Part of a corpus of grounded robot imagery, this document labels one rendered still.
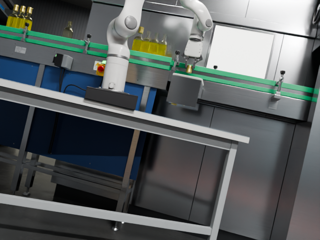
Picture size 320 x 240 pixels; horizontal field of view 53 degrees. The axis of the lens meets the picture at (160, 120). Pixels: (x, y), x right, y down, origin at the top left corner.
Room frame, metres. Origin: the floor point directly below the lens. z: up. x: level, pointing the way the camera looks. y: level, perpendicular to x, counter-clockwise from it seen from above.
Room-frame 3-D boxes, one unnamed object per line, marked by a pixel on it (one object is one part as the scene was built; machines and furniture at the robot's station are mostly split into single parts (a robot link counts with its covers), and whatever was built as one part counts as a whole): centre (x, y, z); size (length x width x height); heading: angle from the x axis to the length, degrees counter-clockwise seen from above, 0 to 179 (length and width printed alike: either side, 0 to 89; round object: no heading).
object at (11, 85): (2.36, 0.43, 0.73); 1.58 x 1.52 x 0.04; 103
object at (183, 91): (1.94, -0.12, 0.92); 0.27 x 0.17 x 0.15; 170
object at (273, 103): (1.92, -0.65, 1.07); 0.17 x 0.05 x 0.23; 170
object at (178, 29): (2.26, -0.20, 1.32); 0.90 x 0.03 x 0.34; 80
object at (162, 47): (2.18, 0.09, 1.16); 0.06 x 0.06 x 0.21; 79
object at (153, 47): (2.19, 0.15, 1.16); 0.06 x 0.06 x 0.21; 79
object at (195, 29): (1.96, -0.11, 1.35); 0.09 x 0.08 x 0.13; 25
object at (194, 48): (1.96, -0.10, 1.21); 0.10 x 0.07 x 0.11; 77
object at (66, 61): (2.09, 0.70, 0.96); 0.08 x 0.08 x 0.08; 80
